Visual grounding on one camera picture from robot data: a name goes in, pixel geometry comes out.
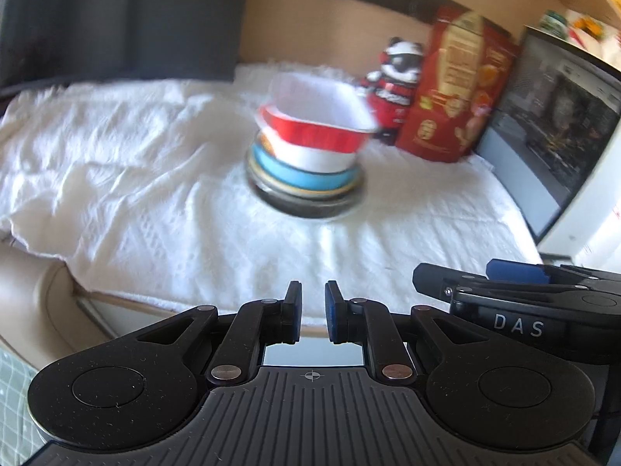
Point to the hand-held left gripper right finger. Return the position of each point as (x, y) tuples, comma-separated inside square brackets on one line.
[(332, 310)]

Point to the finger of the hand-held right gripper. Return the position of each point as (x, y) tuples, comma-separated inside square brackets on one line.
[(514, 270), (436, 279)]

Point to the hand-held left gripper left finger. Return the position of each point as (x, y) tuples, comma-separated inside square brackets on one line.
[(294, 310)]

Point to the stainless steel bowl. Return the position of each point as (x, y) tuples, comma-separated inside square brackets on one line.
[(305, 206)]

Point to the white bowl yellow rim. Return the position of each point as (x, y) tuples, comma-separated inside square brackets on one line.
[(301, 191)]

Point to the blue ceramic bowl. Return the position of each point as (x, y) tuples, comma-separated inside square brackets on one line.
[(291, 172)]

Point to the white paper bowl orange print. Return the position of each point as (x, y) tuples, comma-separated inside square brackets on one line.
[(315, 158)]

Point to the red foil tray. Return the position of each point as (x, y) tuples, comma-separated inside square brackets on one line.
[(315, 107)]

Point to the small red box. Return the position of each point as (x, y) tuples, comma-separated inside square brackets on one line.
[(429, 133)]

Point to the white computer case glass panel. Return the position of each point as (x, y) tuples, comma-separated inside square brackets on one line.
[(558, 121)]

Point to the panda figurine red suit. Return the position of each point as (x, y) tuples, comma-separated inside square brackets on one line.
[(395, 87)]

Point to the white textured cloth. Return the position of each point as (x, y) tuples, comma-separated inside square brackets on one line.
[(145, 179)]

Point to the red snack bag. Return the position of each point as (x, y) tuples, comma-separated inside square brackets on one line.
[(465, 68)]

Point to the green lid jar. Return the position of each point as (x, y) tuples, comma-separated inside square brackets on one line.
[(552, 24)]

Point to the artificial flowers with white pumpkins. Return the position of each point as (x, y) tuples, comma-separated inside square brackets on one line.
[(594, 29)]

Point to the pale green checked cloth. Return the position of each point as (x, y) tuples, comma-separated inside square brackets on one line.
[(17, 398)]

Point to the black monitor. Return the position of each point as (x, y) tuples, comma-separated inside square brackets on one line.
[(121, 19)]

